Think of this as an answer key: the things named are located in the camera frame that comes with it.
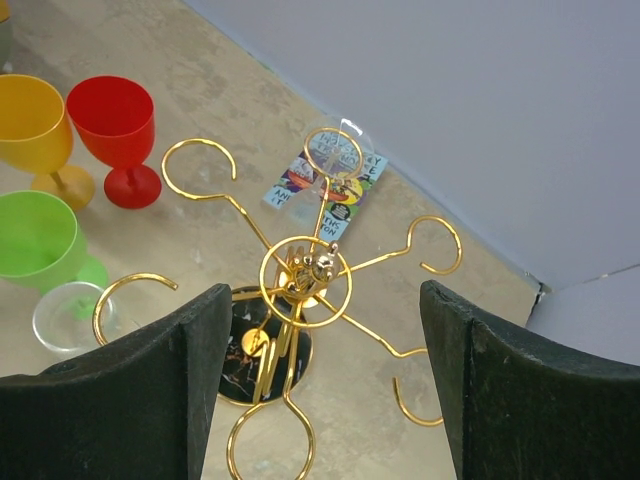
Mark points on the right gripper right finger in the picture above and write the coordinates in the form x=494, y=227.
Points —
x=519, y=406

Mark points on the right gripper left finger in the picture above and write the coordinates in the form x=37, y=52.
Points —
x=140, y=407

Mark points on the treehouse paperback book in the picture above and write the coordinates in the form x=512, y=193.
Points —
x=335, y=165

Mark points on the green goblet rear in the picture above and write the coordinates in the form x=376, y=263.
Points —
x=42, y=244

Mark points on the clear wine glass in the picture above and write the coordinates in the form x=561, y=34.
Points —
x=291, y=228
x=62, y=319

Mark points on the orange plastic goblet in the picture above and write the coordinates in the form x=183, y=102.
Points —
x=37, y=138

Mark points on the gold wine glass rack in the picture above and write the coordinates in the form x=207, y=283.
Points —
x=307, y=284

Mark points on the white cylinder with orange lid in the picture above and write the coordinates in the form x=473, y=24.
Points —
x=6, y=37

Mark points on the red plastic goblet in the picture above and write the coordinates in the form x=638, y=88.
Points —
x=114, y=117

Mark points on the clear wine glass standing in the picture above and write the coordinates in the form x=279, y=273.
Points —
x=62, y=319

